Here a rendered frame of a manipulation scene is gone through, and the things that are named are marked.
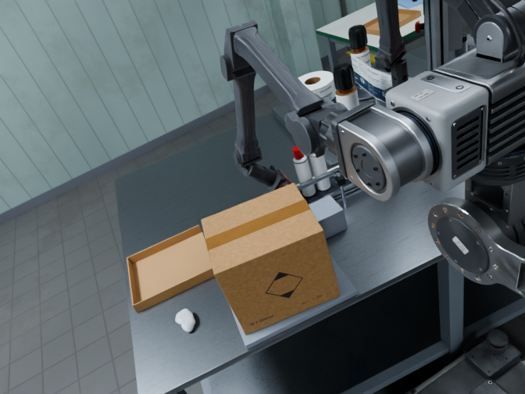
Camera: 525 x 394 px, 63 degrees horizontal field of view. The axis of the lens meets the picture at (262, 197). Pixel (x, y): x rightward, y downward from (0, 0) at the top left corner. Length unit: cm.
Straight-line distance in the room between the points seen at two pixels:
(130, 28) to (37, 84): 92
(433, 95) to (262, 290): 69
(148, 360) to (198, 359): 17
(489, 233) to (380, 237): 59
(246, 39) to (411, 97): 48
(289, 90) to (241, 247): 44
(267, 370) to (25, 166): 313
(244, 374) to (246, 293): 87
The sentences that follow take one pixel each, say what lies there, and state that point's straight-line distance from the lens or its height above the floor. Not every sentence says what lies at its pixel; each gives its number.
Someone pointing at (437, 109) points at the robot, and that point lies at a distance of 68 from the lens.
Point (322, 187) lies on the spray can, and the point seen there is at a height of 90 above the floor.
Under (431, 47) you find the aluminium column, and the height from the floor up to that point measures 131.
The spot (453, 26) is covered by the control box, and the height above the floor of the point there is 136.
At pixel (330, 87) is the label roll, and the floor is 100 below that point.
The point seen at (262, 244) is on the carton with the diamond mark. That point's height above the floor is 112.
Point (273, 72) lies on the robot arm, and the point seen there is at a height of 152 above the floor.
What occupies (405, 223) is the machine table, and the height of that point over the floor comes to 83.
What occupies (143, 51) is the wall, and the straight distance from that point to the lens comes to 419.
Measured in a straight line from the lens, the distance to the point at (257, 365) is 199.
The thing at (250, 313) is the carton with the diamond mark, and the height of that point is 93.
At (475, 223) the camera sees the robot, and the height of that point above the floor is 122.
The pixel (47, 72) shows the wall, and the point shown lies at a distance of 414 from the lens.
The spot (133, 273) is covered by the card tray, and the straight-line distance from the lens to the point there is 170.
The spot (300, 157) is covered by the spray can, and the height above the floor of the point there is 106.
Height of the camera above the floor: 187
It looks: 36 degrees down
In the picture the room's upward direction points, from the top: 20 degrees counter-clockwise
